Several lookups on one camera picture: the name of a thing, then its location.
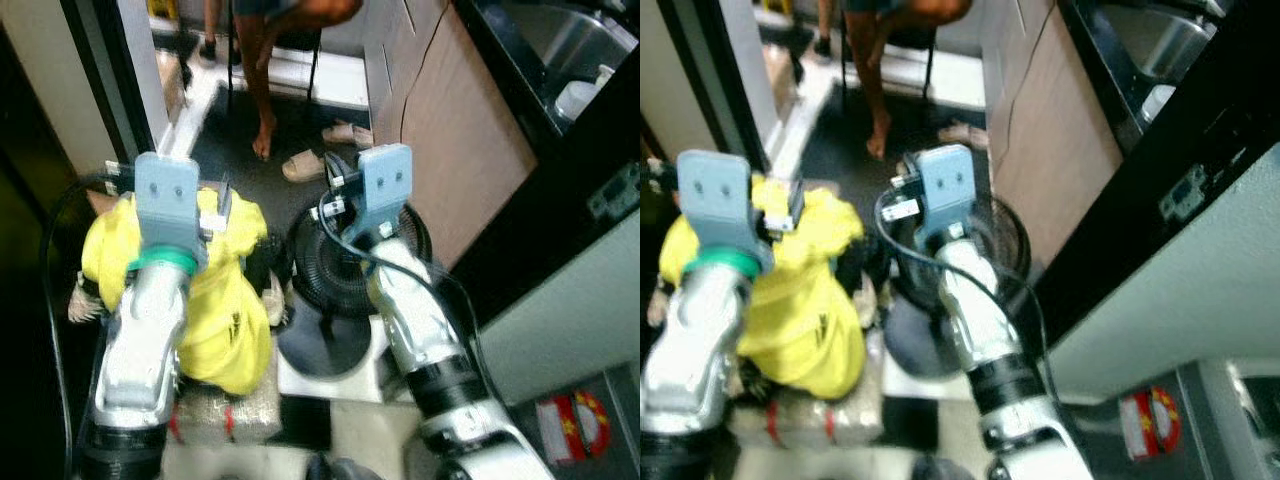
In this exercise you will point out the yellow garment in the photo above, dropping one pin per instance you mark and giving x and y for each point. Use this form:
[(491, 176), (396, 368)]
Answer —
[(225, 310), (800, 310)]

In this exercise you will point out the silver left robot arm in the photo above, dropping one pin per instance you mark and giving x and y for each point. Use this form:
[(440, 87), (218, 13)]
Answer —
[(145, 340), (695, 350)]

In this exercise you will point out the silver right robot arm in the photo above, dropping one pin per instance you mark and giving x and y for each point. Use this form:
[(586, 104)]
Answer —
[(985, 330), (425, 330)]

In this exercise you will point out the beige sandal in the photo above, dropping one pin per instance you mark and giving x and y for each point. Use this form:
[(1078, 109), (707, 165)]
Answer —
[(890, 168), (303, 166), (962, 133), (348, 133)]

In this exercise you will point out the black floor fan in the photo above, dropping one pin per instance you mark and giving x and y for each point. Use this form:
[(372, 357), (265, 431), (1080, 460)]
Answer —
[(1000, 240), (325, 270)]

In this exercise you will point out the person's bare legs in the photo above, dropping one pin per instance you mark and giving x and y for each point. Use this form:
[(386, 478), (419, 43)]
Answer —
[(262, 70), (878, 70)]

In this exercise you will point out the brown wooden cabinet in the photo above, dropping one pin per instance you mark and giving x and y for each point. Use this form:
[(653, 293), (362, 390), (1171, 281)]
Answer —
[(1060, 130), (460, 130)]

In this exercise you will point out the black chair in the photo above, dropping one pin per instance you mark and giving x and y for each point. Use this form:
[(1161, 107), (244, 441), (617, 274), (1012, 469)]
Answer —
[(928, 55), (312, 55)]

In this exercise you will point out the white woven sack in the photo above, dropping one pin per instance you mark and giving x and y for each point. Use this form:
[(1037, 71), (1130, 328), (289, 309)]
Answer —
[(225, 415), (800, 418)]

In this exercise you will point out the white soap bottle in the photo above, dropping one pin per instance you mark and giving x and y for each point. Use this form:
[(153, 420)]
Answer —
[(580, 95), (1157, 103)]

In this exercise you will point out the steel sink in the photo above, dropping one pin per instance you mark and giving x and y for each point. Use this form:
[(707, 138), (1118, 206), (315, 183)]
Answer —
[(1160, 45), (570, 40)]

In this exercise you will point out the red and yellow package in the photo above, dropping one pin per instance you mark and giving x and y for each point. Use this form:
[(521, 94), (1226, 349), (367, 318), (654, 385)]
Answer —
[(1150, 420), (572, 427)]

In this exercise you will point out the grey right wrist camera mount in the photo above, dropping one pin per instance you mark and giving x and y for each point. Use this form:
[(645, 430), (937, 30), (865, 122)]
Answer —
[(948, 190), (385, 185)]

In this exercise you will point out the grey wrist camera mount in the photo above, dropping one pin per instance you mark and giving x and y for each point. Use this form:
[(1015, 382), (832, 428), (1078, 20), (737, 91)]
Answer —
[(385, 185), (715, 200), (948, 190), (166, 205)]

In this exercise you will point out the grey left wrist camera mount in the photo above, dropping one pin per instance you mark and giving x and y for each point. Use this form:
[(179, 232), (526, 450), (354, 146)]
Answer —
[(166, 205), (715, 200)]

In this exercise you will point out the wall power outlet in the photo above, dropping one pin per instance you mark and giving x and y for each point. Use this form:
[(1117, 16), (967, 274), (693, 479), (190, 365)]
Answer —
[(1185, 192), (615, 192)]

